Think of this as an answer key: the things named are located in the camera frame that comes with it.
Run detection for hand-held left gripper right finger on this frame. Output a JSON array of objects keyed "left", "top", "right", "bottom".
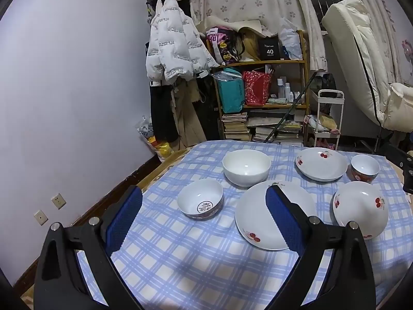
[{"left": 265, "top": 185, "right": 376, "bottom": 310}]

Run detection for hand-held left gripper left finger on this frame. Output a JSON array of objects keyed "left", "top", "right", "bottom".
[{"left": 34, "top": 185, "right": 144, "bottom": 310}]

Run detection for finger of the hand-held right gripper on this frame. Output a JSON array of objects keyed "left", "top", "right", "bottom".
[{"left": 403, "top": 155, "right": 413, "bottom": 194}]

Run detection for large cherry plate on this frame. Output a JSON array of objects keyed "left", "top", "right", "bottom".
[{"left": 235, "top": 181, "right": 317, "bottom": 251}]

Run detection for small red bowl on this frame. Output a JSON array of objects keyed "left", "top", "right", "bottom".
[{"left": 350, "top": 154, "right": 380, "bottom": 184}]

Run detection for white cherry print bowl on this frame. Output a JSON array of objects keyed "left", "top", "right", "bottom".
[{"left": 332, "top": 181, "right": 389, "bottom": 239}]

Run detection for plain white bowl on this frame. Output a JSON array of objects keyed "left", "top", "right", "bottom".
[{"left": 223, "top": 149, "right": 272, "bottom": 188}]

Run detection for deep cherry print plate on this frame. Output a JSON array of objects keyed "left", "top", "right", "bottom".
[{"left": 296, "top": 148, "right": 348, "bottom": 182}]

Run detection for blue rimmed white bowl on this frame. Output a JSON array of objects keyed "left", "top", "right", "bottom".
[{"left": 177, "top": 179, "right": 224, "bottom": 221}]

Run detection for tan patterned blanket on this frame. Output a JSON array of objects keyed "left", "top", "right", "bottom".
[{"left": 142, "top": 148, "right": 194, "bottom": 194}]

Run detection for blue checked blanket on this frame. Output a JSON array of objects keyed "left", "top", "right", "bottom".
[{"left": 76, "top": 140, "right": 413, "bottom": 310}]

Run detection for plastic bag with yellow items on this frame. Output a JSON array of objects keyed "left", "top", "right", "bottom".
[{"left": 137, "top": 115, "right": 176, "bottom": 164}]

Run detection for wide stack of books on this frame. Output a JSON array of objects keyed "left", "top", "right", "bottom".
[{"left": 247, "top": 108, "right": 305, "bottom": 146}]

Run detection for white trolley cart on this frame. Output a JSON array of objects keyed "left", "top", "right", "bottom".
[{"left": 303, "top": 89, "right": 345, "bottom": 151}]

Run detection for yellow packet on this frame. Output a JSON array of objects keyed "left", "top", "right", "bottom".
[{"left": 318, "top": 114, "right": 338, "bottom": 133}]

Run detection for dark green pole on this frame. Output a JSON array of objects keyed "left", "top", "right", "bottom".
[{"left": 263, "top": 71, "right": 318, "bottom": 144}]

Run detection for narrow stack of books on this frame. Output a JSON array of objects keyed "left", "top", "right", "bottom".
[{"left": 221, "top": 112, "right": 250, "bottom": 142}]

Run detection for black trousers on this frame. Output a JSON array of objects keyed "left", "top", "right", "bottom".
[{"left": 150, "top": 82, "right": 179, "bottom": 143}]

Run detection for beige trousers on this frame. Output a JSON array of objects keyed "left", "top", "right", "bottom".
[{"left": 171, "top": 79, "right": 207, "bottom": 147}]

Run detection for group of toiletry bottles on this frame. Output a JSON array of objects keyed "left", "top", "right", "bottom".
[{"left": 276, "top": 76, "right": 299, "bottom": 104}]

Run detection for black hanging garment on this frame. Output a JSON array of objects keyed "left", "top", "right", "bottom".
[{"left": 197, "top": 71, "right": 223, "bottom": 141}]

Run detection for dark backpack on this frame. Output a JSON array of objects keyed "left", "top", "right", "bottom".
[{"left": 308, "top": 74, "right": 337, "bottom": 110}]

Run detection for red patterned bag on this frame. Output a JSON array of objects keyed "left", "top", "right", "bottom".
[{"left": 243, "top": 70, "right": 272, "bottom": 106}]

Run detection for teal bag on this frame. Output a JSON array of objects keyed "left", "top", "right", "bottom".
[{"left": 216, "top": 68, "right": 244, "bottom": 114}]

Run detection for white padded chair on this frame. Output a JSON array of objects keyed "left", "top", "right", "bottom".
[{"left": 321, "top": 0, "right": 413, "bottom": 133}]

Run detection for bamboo shelf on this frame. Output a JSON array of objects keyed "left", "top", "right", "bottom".
[{"left": 205, "top": 30, "right": 312, "bottom": 146}]

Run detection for pale floral side curtain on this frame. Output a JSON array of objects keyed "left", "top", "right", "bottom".
[{"left": 345, "top": 0, "right": 413, "bottom": 84}]

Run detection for black box with white print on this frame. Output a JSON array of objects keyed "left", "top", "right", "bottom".
[{"left": 257, "top": 35, "right": 284, "bottom": 61}]

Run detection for clear plastic bag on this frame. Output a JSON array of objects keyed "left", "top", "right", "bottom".
[{"left": 278, "top": 18, "right": 302, "bottom": 60}]

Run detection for pink and black printed bag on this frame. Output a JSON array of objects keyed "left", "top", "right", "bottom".
[{"left": 206, "top": 26, "right": 241, "bottom": 66}]

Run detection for white puffer jacket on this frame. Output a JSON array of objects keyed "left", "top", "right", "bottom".
[{"left": 145, "top": 0, "right": 220, "bottom": 86}]

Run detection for floral cream curtain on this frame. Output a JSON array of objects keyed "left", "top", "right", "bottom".
[{"left": 189, "top": 0, "right": 328, "bottom": 72}]

